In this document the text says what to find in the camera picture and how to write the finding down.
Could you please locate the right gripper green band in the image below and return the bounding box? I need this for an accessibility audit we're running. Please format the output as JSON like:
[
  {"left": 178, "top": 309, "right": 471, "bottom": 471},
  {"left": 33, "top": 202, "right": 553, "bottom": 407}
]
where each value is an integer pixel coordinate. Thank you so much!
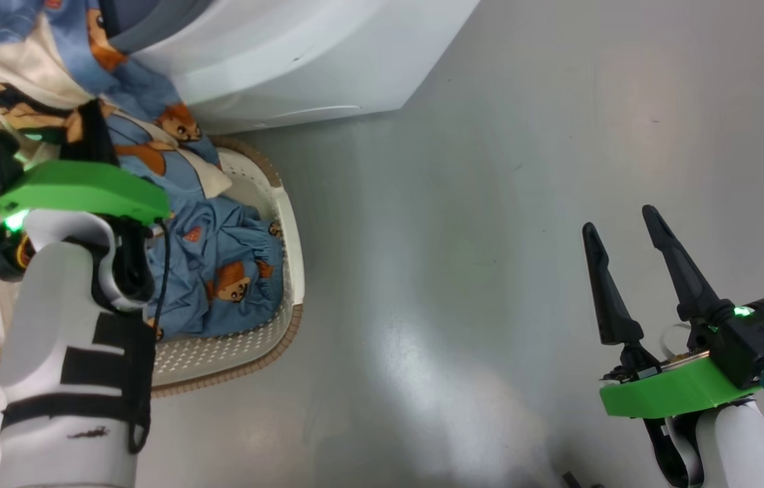
[{"left": 582, "top": 205, "right": 762, "bottom": 418}]

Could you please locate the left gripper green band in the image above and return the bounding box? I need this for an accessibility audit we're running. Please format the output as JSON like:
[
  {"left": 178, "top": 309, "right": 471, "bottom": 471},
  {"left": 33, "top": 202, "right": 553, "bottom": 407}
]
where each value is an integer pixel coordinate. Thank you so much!
[{"left": 0, "top": 98, "right": 171, "bottom": 224}]

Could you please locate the blue cartoon top cream panel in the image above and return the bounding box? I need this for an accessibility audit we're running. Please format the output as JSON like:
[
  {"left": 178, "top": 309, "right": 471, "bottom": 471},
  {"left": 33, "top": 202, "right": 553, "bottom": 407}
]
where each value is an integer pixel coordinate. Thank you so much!
[{"left": 0, "top": 0, "right": 233, "bottom": 199}]

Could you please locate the white front-load washing machine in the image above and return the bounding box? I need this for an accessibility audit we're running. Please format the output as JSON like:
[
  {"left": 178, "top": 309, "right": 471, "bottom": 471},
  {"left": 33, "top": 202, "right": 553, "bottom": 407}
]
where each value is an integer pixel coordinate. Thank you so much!
[{"left": 98, "top": 0, "right": 482, "bottom": 136}]

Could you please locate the cream perforated laundry basket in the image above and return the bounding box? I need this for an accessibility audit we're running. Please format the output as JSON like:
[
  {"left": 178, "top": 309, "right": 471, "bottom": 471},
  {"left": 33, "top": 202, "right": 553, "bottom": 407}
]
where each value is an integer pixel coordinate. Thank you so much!
[{"left": 0, "top": 134, "right": 304, "bottom": 399}]

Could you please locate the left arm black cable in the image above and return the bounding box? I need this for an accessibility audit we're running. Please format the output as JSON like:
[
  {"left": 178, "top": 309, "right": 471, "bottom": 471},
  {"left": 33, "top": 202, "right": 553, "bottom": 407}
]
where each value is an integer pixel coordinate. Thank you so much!
[{"left": 127, "top": 217, "right": 174, "bottom": 455}]

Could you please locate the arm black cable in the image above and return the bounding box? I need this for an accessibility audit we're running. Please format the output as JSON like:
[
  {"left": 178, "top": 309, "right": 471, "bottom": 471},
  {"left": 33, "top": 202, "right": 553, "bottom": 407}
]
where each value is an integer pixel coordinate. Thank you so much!
[
  {"left": 127, "top": 217, "right": 174, "bottom": 455},
  {"left": 643, "top": 417, "right": 689, "bottom": 488}
]

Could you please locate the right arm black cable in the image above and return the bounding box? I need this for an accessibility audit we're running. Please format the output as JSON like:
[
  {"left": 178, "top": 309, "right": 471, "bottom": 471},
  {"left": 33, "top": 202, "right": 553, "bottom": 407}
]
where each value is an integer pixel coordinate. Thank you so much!
[{"left": 643, "top": 417, "right": 689, "bottom": 488}]

